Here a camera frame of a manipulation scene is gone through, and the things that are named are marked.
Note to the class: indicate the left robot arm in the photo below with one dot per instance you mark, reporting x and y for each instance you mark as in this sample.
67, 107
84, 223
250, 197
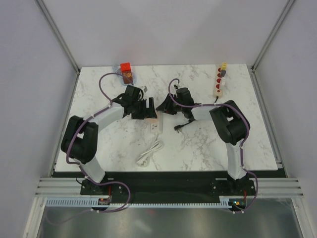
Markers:
80, 140

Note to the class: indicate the right aluminium frame post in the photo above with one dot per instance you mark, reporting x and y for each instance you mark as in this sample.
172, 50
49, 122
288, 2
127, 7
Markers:
273, 33

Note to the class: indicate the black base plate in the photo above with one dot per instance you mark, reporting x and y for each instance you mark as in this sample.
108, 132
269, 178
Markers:
118, 177

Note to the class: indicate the left aluminium frame post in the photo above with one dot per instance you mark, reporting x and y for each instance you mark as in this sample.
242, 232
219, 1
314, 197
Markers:
57, 34

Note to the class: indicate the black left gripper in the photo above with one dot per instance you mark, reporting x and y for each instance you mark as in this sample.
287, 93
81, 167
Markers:
146, 113

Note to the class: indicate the yellow plug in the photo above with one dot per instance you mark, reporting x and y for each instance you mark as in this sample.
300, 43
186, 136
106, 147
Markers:
224, 66

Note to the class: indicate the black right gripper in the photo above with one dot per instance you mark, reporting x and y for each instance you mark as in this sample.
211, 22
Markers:
166, 106

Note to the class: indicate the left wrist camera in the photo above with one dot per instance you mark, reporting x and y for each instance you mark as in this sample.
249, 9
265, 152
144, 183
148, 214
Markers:
144, 89

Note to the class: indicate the aluminium frame post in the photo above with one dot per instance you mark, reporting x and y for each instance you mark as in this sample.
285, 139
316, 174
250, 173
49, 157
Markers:
273, 33
57, 34

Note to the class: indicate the pink adapter plug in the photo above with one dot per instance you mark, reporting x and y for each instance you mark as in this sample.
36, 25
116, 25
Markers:
152, 120

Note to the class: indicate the dark red carp adapter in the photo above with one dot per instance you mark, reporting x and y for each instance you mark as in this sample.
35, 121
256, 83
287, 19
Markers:
127, 77

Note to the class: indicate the red socket cube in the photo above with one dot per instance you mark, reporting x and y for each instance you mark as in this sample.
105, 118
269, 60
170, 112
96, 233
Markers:
125, 66

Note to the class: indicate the black plug with cable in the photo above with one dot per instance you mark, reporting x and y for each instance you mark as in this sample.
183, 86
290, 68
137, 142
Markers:
180, 126

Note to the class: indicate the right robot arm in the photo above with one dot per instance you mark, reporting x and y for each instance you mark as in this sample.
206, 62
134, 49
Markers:
230, 123

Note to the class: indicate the grey plug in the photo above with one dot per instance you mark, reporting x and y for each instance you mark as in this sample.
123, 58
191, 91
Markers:
223, 73

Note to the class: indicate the beige red power strip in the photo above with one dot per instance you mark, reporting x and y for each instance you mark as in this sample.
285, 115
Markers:
219, 84

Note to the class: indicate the white power strip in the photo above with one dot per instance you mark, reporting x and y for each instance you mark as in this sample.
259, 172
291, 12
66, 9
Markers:
157, 128

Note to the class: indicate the aluminium front rail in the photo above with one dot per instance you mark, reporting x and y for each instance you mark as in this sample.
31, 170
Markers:
263, 188

